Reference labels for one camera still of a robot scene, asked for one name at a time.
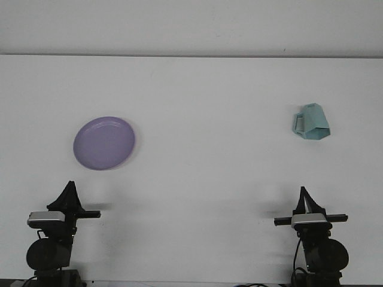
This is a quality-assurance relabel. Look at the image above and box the pale blue faceted cup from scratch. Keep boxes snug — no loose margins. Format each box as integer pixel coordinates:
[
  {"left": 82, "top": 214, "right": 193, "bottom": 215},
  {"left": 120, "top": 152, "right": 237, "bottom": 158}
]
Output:
[{"left": 291, "top": 103, "right": 332, "bottom": 141}]

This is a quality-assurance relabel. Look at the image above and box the pale purple round plate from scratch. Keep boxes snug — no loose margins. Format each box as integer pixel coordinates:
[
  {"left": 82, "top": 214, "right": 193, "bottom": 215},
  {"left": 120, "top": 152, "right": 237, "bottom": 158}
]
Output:
[{"left": 72, "top": 115, "right": 136, "bottom": 171}]

